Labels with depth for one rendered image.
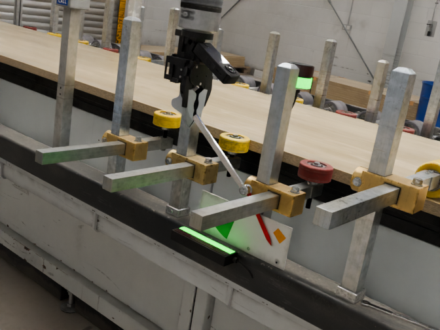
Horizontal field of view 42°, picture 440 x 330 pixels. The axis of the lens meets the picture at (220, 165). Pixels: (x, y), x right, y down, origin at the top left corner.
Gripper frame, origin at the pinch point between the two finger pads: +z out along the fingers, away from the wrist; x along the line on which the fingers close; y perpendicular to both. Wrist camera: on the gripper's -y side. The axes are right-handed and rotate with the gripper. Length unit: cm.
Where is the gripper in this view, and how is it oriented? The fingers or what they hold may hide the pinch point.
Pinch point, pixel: (192, 122)
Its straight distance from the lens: 131.6
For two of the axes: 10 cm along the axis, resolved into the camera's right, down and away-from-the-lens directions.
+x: -6.4, 1.1, -7.6
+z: -1.6, 9.5, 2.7
